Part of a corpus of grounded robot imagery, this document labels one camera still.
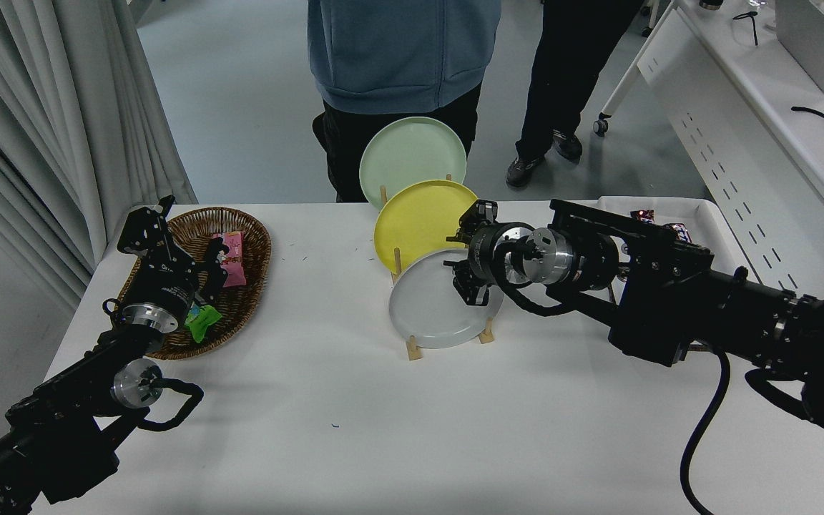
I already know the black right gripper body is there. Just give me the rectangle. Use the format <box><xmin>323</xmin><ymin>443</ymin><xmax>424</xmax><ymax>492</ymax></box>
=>
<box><xmin>466</xmin><ymin>223</ymin><xmax>506</xmax><ymax>285</ymax></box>

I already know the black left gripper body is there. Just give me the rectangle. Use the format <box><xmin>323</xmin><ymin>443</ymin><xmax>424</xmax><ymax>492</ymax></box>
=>
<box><xmin>126</xmin><ymin>261</ymin><xmax>202</xmax><ymax>324</ymax></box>

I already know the grey plate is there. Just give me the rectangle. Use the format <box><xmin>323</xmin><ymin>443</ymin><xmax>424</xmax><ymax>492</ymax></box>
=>
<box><xmin>388</xmin><ymin>248</ymin><xmax>506</xmax><ymax>350</ymax></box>

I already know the yellow plate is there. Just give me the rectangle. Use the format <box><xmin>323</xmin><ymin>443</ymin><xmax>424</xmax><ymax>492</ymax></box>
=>
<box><xmin>373</xmin><ymin>180</ymin><xmax>486</xmax><ymax>275</ymax></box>

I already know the wooden plate rack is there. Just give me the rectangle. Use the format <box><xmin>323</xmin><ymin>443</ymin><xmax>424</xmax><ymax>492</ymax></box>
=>
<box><xmin>379</xmin><ymin>174</ymin><xmax>495</xmax><ymax>361</ymax></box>

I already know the pale green plate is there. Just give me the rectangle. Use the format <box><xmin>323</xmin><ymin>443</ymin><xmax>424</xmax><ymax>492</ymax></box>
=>
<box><xmin>359</xmin><ymin>117</ymin><xmax>468</xmax><ymax>210</ymax></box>

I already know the pink snack packet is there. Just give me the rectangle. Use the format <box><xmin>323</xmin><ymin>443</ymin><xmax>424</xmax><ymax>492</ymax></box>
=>
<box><xmin>210</xmin><ymin>231</ymin><xmax>248</xmax><ymax>288</ymax></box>

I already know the brown wicker basket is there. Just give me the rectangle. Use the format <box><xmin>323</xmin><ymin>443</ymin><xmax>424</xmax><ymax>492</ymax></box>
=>
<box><xmin>115</xmin><ymin>207</ymin><xmax>273</xmax><ymax>361</ymax></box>

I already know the green candy wrapper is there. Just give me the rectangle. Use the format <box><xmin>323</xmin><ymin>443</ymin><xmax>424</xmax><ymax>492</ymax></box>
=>
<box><xmin>185</xmin><ymin>305</ymin><xmax>223</xmax><ymax>343</ymax></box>

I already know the white curtain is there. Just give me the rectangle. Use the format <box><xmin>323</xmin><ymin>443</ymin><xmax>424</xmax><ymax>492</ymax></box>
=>
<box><xmin>0</xmin><ymin>0</ymin><xmax>198</xmax><ymax>315</ymax></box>

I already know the person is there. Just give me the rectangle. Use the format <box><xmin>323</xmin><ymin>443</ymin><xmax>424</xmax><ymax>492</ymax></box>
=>
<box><xmin>307</xmin><ymin>0</ymin><xmax>502</xmax><ymax>203</ymax></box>
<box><xmin>506</xmin><ymin>0</ymin><xmax>645</xmax><ymax>188</ymax></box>

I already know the white rectangular tray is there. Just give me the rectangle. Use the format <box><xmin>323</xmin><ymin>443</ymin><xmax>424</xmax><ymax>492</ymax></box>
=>
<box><xmin>593</xmin><ymin>196</ymin><xmax>745</xmax><ymax>280</ymax></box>

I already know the white desk with perforated panel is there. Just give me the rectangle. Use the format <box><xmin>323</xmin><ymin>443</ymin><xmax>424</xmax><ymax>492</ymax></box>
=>
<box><xmin>593</xmin><ymin>0</ymin><xmax>824</xmax><ymax>301</ymax></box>

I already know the silver laptop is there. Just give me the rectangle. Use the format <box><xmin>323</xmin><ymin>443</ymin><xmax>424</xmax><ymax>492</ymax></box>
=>
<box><xmin>775</xmin><ymin>0</ymin><xmax>824</xmax><ymax>97</ymax></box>

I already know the thin black cable loop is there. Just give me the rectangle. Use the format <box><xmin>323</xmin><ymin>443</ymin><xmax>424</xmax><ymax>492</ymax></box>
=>
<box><xmin>732</xmin><ymin>10</ymin><xmax>762</xmax><ymax>46</ymax></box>

